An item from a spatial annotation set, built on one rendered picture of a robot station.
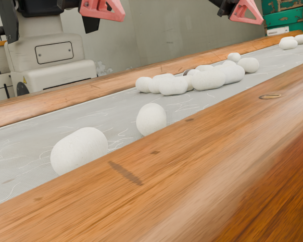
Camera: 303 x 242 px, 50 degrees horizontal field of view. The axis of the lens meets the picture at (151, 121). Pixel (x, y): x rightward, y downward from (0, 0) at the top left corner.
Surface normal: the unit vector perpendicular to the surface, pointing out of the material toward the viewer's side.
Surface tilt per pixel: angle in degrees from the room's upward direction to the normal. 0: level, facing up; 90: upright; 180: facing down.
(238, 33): 90
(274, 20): 90
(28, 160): 0
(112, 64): 90
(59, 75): 98
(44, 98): 45
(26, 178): 0
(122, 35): 90
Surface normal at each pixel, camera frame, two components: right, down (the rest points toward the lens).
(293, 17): -0.66, 0.28
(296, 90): -0.19, -0.96
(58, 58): 0.68, 0.17
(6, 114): 0.38, -0.67
